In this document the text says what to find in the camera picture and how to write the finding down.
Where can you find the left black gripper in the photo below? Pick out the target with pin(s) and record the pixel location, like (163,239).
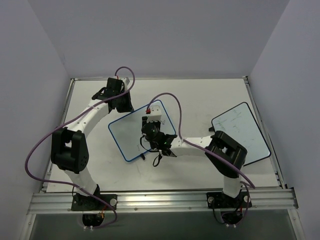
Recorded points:
(122,105)

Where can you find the blue framed whiteboard with writing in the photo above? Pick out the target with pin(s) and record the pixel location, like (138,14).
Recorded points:
(126,131)

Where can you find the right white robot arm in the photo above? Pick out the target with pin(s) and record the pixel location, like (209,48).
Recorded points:
(227,155)

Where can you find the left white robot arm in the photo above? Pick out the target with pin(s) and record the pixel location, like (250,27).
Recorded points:
(69,150)

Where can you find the black framed whiteboard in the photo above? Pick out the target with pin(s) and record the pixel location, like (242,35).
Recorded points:
(240,124)

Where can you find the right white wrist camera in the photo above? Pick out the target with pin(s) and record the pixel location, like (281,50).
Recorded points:
(153,114)

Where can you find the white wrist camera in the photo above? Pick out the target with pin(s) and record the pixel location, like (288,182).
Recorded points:
(126,80)
(153,114)

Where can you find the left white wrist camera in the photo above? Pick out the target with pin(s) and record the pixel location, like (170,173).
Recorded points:
(126,80)

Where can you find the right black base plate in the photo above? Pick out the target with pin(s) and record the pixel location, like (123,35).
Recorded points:
(219,200)

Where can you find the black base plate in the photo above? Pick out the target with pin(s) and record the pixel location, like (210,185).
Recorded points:
(81,203)
(219,200)

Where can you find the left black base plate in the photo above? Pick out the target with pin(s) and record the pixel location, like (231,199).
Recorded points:
(81,203)

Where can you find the aluminium mounting rail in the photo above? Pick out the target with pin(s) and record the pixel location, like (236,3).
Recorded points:
(164,202)

